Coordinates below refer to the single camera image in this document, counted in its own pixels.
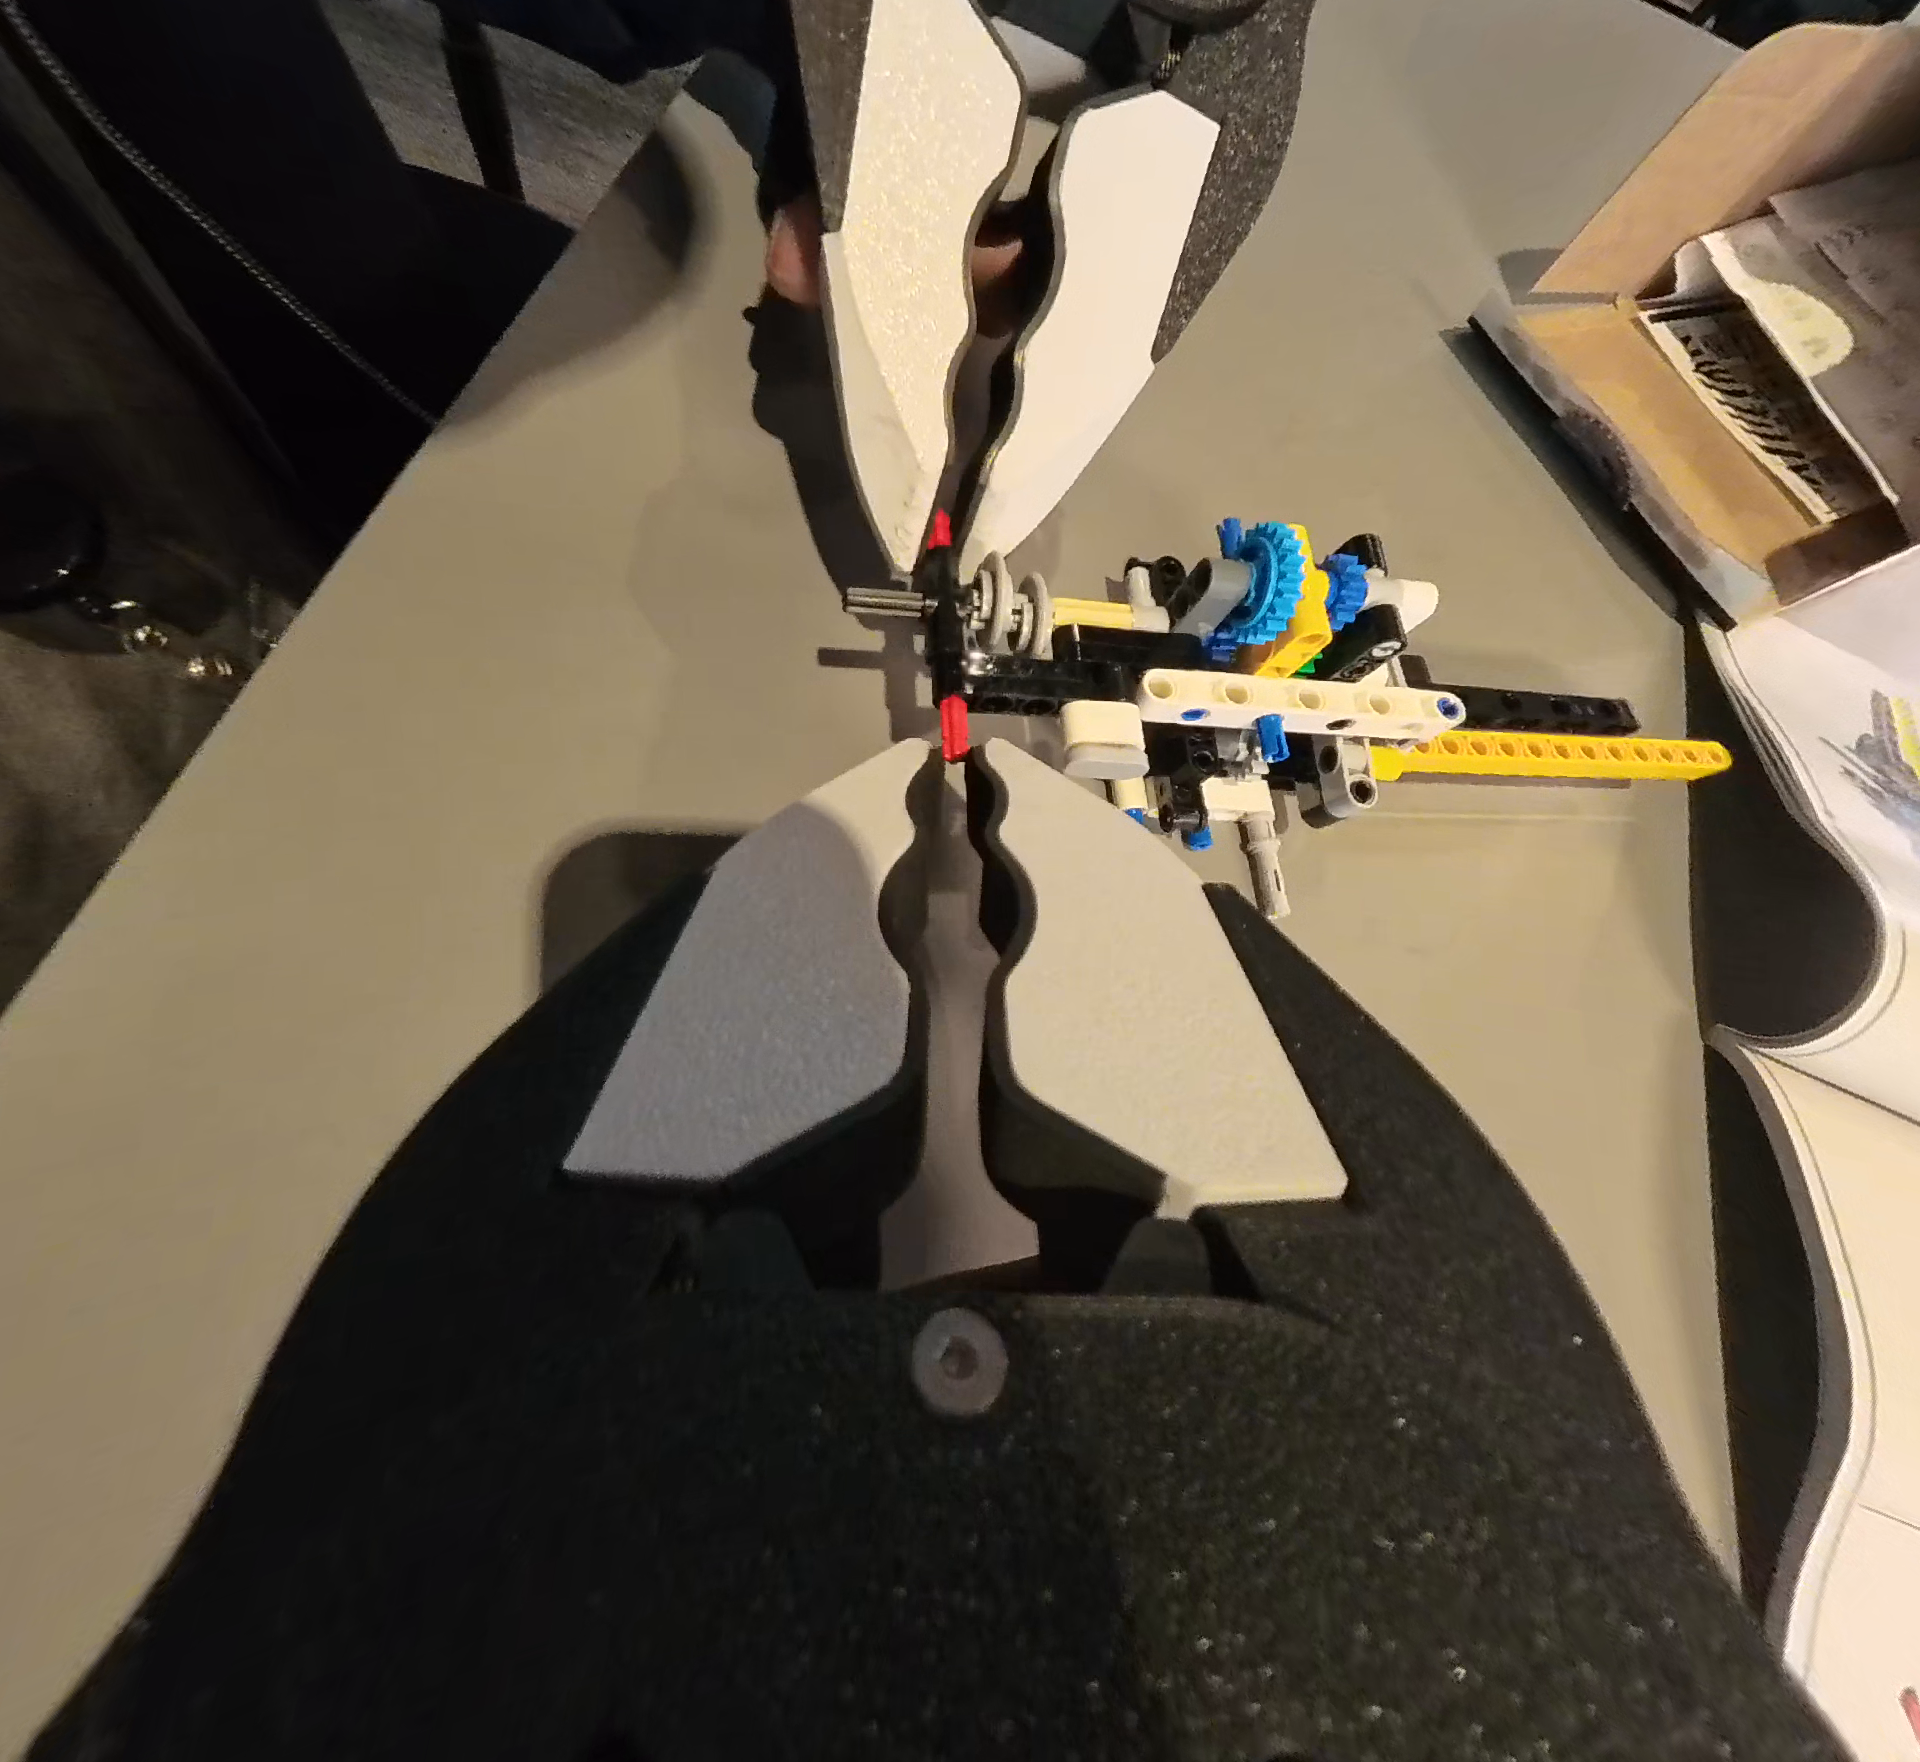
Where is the lego instruction booklet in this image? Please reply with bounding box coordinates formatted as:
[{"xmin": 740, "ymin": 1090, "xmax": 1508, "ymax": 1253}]
[{"xmin": 1700, "ymin": 578, "xmax": 1920, "ymax": 1762}]

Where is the thin beaded cord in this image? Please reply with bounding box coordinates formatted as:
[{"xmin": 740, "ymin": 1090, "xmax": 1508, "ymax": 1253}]
[{"xmin": 0, "ymin": 0, "xmax": 441, "ymax": 426}]

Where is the open cardboard box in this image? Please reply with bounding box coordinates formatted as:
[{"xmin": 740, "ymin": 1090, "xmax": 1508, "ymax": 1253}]
[{"xmin": 1472, "ymin": 21, "xmax": 1920, "ymax": 628}]

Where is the multicoloured lego technic model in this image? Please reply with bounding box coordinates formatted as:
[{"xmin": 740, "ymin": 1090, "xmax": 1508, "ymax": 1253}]
[{"xmin": 843, "ymin": 516, "xmax": 1732, "ymax": 921}]

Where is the folded paper sheet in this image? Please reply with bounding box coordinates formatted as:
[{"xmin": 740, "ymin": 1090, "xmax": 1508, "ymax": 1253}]
[{"xmin": 1700, "ymin": 163, "xmax": 1920, "ymax": 510}]

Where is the black lego connector piece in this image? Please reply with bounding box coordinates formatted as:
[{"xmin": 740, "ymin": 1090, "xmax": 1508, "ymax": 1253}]
[{"xmin": 918, "ymin": 509, "xmax": 992, "ymax": 715}]

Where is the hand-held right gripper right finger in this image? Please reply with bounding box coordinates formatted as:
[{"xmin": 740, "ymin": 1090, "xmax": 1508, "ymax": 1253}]
[{"xmin": 968, "ymin": 739, "xmax": 1354, "ymax": 1224}]

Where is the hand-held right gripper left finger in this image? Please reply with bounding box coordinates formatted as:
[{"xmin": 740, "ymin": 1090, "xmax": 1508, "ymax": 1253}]
[{"xmin": 558, "ymin": 735, "xmax": 950, "ymax": 1191}]

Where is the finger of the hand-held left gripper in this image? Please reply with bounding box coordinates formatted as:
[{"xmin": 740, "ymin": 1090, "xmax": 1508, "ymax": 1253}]
[
  {"xmin": 819, "ymin": 0, "xmax": 1029, "ymax": 582},
  {"xmin": 957, "ymin": 85, "xmax": 1224, "ymax": 561}
]

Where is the dark jacket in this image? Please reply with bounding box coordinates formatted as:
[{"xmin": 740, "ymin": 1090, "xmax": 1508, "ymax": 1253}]
[{"xmin": 0, "ymin": 163, "xmax": 324, "ymax": 1006}]

